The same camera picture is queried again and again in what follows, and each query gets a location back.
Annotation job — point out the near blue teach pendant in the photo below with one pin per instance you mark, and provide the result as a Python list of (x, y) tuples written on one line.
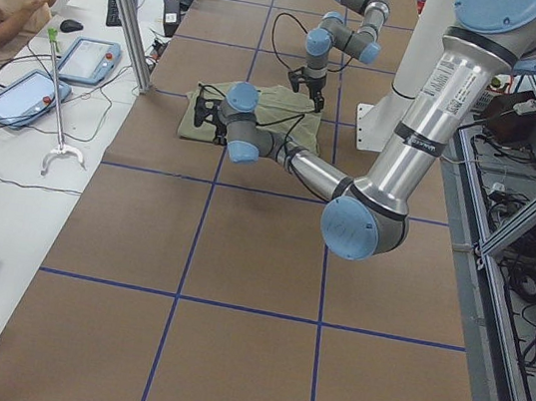
[(26, 99)]

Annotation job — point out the olive green long-sleeve shirt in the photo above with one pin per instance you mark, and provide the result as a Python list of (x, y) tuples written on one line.
[(279, 109)]

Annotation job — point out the blue teach pendant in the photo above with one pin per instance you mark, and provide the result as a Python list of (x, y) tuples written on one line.
[(88, 62), (26, 99)]

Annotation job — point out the black computer mouse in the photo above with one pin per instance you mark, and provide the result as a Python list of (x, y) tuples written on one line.
[(71, 25)]

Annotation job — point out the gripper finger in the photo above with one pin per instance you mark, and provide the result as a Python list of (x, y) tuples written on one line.
[(318, 101)]

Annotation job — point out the metal reacher grabber stick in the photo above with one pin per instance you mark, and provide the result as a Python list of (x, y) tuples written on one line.
[(62, 148)]

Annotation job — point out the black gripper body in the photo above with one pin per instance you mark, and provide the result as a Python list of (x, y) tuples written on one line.
[(312, 80), (218, 129)]

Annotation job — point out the far blue teach pendant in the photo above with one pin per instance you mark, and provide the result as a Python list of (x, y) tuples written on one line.
[(88, 62)]

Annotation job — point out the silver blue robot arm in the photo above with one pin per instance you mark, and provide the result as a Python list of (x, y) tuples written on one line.
[(369, 215), (332, 32)]

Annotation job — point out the aluminium frame post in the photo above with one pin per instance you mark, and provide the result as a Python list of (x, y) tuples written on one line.
[(134, 44)]

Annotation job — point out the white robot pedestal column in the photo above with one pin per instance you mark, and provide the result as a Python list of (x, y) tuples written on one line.
[(408, 70)]

